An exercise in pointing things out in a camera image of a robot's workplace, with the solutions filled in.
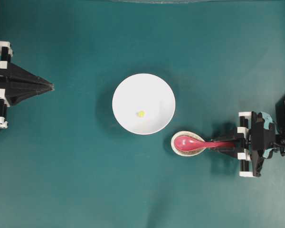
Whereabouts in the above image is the speckled ceramic spoon rest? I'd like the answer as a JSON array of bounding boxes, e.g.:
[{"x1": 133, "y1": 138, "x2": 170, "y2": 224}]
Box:
[{"x1": 171, "y1": 131, "x2": 206, "y2": 157}]

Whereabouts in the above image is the white round bowl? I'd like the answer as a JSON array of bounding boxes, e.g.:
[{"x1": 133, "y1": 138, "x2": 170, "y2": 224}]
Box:
[{"x1": 112, "y1": 73, "x2": 176, "y2": 135}]

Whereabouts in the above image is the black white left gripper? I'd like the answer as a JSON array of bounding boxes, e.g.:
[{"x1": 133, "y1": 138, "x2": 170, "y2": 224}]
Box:
[{"x1": 0, "y1": 41, "x2": 54, "y2": 128}]

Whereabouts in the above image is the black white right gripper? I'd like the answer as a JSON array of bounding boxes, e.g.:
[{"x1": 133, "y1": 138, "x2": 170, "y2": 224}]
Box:
[{"x1": 210, "y1": 111, "x2": 259, "y2": 177}]

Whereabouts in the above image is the red plastic spoon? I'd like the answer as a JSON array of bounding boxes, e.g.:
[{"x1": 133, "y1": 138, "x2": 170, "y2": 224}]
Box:
[{"x1": 174, "y1": 136, "x2": 235, "y2": 152}]

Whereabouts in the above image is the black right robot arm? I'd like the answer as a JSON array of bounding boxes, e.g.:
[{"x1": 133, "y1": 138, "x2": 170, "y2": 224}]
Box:
[{"x1": 211, "y1": 111, "x2": 285, "y2": 178}]

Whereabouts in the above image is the yellow hexagonal prism block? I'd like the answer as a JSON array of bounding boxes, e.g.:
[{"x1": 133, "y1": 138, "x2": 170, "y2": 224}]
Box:
[{"x1": 137, "y1": 111, "x2": 145, "y2": 118}]

